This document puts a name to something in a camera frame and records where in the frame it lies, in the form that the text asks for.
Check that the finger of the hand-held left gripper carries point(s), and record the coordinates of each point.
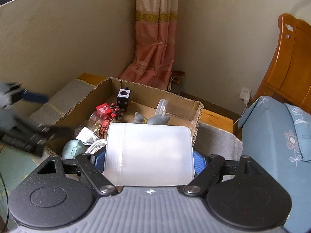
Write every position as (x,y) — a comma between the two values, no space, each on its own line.
(36,97)
(55,131)

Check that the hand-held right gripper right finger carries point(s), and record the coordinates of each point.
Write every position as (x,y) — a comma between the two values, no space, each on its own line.
(200,163)

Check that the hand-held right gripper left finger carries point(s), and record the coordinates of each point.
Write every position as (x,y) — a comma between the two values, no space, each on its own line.
(100,161)

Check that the pale green round case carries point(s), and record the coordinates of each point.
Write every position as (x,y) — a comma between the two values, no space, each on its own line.
(70,148)

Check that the clear jar with red label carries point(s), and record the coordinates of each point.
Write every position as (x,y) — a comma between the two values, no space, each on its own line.
(97,120)

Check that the white translucent plastic container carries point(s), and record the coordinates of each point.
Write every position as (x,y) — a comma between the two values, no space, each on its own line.
(148,153)

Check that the cardboard box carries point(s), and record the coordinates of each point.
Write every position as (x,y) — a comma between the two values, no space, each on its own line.
(145,94)

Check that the grey blanket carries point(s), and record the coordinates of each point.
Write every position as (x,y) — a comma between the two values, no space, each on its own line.
(218,145)

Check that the silver foil packet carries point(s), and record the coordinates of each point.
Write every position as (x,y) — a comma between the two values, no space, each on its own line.
(85,134)

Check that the teal checked mat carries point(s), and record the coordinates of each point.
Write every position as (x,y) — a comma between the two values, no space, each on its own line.
(17,167)

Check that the grey cat figure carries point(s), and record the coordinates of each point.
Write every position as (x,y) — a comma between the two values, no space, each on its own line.
(155,120)

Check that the black and red toy train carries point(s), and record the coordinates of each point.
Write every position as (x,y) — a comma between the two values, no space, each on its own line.
(124,99)

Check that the clear jar with white lid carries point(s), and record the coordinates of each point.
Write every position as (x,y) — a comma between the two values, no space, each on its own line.
(161,108)

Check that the small brown object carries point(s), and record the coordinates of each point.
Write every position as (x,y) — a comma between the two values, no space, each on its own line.
(177,77)

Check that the blue floral pillow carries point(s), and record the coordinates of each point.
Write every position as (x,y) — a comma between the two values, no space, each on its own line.
(298,131)

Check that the wooden headboard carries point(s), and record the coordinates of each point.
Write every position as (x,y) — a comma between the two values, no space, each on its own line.
(289,72)

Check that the pink curtain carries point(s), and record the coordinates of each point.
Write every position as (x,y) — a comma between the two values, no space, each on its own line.
(155,41)

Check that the white wall socket with charger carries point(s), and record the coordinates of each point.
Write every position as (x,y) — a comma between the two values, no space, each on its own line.
(245,94)

